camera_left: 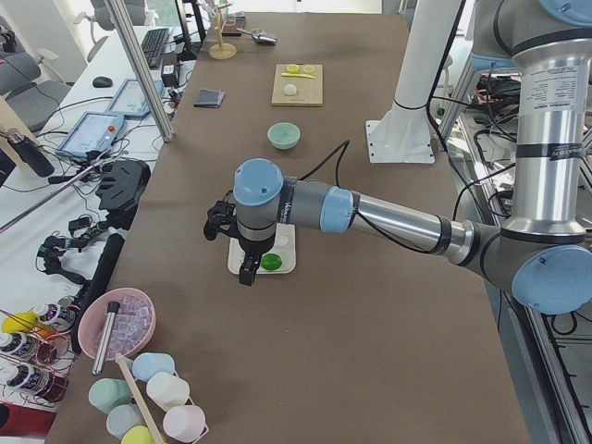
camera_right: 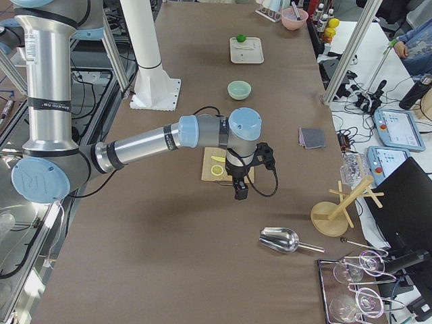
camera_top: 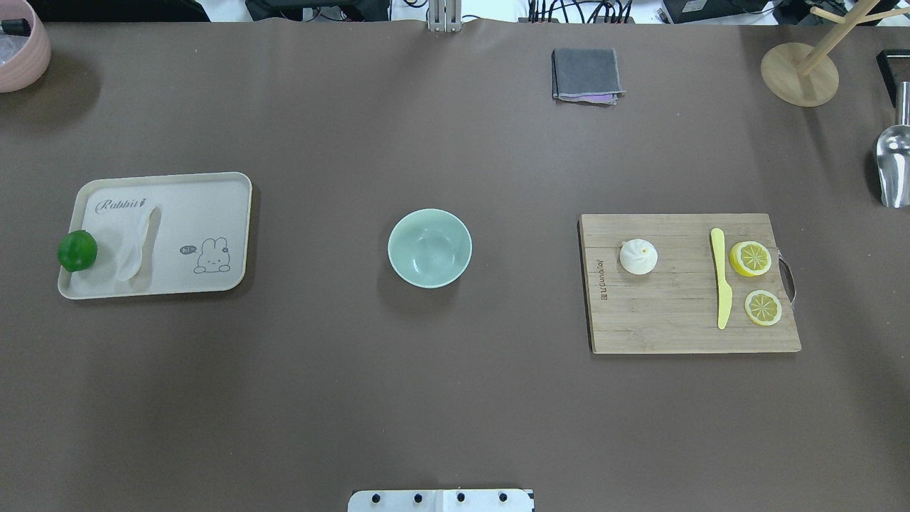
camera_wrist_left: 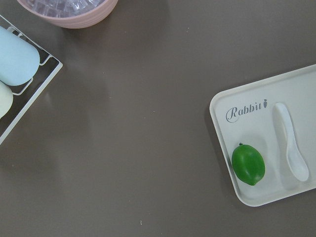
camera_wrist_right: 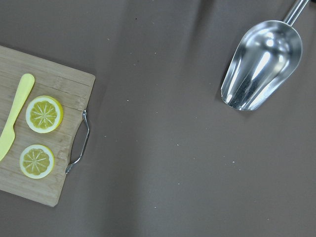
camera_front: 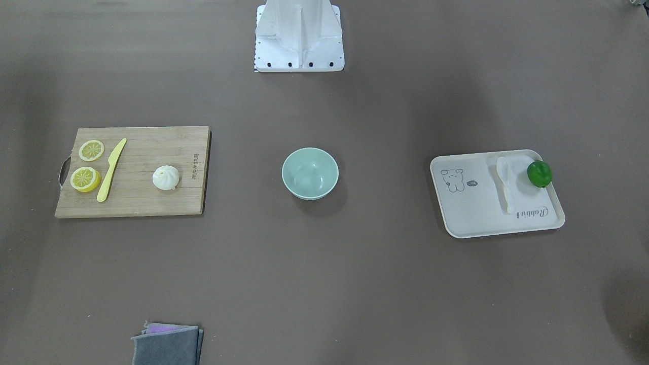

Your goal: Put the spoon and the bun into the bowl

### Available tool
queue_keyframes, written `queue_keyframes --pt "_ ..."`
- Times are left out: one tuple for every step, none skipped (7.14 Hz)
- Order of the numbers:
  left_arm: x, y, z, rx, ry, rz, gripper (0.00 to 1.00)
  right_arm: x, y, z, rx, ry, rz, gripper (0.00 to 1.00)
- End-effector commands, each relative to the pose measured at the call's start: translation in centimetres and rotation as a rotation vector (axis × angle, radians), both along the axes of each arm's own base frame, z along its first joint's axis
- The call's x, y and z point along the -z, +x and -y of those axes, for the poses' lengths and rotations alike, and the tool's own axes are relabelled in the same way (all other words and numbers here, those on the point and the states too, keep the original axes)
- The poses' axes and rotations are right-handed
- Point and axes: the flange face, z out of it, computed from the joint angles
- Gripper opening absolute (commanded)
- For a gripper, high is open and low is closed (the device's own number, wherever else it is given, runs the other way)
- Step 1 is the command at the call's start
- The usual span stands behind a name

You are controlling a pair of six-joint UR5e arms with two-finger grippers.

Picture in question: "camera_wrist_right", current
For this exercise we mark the lemon slice lower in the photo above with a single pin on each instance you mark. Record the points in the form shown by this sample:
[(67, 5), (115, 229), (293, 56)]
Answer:
[(36, 161)]

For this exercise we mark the metal scoop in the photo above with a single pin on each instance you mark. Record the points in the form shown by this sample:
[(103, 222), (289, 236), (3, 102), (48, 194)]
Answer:
[(264, 59)]

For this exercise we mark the yellow plastic knife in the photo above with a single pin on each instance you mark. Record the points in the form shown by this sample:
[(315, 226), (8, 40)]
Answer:
[(7, 137)]

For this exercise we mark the wooden cutting board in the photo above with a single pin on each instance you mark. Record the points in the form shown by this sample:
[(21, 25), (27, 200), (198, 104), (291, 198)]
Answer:
[(72, 88)]

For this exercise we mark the lemon slice upper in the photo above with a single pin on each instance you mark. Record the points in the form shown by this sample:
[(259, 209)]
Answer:
[(44, 114)]

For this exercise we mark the lemon slice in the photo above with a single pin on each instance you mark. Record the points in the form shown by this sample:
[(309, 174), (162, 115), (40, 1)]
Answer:
[(44, 114), (36, 161)]

